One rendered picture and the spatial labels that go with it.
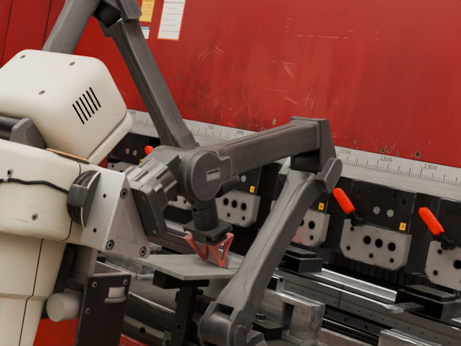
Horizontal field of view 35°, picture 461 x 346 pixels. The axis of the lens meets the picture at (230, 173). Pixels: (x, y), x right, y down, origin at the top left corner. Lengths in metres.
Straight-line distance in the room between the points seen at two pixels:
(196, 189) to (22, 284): 0.30
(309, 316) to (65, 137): 0.76
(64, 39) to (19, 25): 0.78
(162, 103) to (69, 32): 0.25
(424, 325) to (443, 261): 0.37
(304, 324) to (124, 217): 0.71
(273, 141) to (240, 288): 0.27
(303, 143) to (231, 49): 0.52
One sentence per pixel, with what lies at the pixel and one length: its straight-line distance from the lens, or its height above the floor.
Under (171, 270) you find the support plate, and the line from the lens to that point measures 1.57.
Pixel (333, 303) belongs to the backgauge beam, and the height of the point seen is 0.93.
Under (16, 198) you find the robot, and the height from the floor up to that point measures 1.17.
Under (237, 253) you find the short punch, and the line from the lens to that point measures 1.79.
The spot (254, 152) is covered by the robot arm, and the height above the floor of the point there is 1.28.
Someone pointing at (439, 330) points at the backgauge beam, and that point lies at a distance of 1.79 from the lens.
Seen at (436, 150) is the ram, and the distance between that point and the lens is 1.49.
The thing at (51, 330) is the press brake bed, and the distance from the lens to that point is 2.12.
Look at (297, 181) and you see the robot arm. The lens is 1.41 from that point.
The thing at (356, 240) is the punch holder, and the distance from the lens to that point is 1.56.
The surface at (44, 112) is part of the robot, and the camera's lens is 1.11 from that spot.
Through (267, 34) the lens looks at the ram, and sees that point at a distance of 1.77.
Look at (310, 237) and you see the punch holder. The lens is 1.62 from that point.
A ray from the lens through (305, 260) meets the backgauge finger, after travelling 1.93.
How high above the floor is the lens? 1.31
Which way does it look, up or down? 3 degrees down
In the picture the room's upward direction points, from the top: 11 degrees clockwise
